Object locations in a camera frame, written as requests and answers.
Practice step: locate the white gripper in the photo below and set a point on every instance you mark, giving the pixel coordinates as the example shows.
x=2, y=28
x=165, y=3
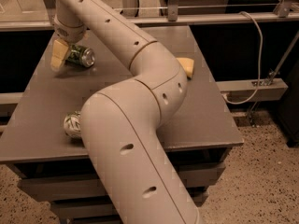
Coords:
x=69, y=33

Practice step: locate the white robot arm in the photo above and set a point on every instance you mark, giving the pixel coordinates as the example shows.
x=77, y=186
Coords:
x=118, y=123

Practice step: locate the white green soda can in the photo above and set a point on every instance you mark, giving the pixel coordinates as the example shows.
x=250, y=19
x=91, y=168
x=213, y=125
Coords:
x=72, y=125

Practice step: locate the grey drawer cabinet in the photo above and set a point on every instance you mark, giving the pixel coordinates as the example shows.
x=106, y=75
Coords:
x=34, y=144

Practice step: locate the yellow sponge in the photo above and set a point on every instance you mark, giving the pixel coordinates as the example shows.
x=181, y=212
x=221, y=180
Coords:
x=188, y=65

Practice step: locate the top drawer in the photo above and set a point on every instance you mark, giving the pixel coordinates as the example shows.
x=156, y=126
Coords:
x=196, y=178

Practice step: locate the drawer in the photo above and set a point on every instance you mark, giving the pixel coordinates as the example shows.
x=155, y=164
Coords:
x=196, y=178
x=96, y=201
x=90, y=220

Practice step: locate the middle drawer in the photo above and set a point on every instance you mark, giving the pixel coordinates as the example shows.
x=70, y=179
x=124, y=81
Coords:
x=96, y=201

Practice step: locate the bottom drawer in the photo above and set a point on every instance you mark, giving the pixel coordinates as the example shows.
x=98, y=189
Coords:
x=90, y=220

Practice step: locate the metal railing frame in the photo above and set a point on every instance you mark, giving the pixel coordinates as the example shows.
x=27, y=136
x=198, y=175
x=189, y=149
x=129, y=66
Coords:
x=38, y=14

